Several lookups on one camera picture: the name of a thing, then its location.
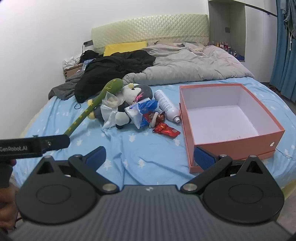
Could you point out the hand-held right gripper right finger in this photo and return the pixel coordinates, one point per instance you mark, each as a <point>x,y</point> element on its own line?
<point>203,160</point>

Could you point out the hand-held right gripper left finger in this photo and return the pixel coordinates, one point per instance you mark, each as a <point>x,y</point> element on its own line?
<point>97,158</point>

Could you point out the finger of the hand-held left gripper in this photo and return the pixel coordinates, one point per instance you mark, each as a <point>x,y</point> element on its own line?
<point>56,142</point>

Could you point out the orange cardboard box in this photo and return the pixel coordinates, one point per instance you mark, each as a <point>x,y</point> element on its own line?
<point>222,120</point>

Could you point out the long green plush toy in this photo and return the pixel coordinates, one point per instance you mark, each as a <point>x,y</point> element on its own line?
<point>97,102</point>

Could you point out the small red snack packet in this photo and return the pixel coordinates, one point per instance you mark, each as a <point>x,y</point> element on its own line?
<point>153,118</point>

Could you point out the grey penguin plush toy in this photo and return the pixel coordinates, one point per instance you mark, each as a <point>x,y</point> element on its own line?
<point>129,92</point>

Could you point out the blue white plastic packet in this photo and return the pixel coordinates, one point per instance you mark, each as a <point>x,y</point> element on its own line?
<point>148,105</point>

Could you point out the person's left hand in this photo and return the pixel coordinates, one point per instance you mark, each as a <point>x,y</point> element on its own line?
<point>7,208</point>

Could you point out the blue star bedsheet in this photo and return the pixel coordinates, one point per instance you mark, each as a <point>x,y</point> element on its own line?
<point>143,153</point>

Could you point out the dark grey garment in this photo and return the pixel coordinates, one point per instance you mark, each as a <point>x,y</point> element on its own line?
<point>62,90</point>

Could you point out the white spray can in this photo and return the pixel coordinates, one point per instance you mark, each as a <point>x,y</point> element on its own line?
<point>165,104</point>

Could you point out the brown cardboard box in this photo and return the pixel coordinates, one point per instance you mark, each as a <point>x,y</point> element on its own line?
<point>71,70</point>

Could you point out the white crumpled clothes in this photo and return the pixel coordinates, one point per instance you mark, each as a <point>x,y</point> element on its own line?
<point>71,60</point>

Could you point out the blue printed bag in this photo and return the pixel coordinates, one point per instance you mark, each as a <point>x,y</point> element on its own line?
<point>89,63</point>

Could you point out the black jacket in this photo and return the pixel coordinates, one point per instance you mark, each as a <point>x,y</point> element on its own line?
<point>108,69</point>

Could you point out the black cloth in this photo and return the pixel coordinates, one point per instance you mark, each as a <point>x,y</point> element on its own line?
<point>91,55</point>

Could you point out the grey duvet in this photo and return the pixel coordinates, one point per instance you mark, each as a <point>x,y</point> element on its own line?
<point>185,67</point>

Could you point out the white flat box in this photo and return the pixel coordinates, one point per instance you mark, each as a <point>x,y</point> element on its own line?
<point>198,53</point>

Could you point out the blue pouch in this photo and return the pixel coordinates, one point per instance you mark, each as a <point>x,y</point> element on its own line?
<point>238,56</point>

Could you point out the yellow pillow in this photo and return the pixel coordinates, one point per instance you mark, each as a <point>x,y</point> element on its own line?
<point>124,47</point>

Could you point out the row of small bottles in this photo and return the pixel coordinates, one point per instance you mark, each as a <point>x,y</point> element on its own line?
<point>223,45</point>

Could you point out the blue curtain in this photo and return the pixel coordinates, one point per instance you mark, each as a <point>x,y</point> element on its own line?
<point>282,69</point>

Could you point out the patterned pillow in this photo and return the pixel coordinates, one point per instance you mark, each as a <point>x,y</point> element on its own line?
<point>171,44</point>

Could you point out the grey white wardrobe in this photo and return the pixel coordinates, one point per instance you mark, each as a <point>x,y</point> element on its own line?
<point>259,34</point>

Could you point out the cream quilted headboard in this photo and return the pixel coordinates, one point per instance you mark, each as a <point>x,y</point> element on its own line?
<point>150,27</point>

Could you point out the hanging denim clothes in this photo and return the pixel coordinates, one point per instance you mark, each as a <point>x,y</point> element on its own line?
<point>291,18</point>

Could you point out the black wall socket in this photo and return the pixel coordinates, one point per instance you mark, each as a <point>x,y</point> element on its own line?
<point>88,42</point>

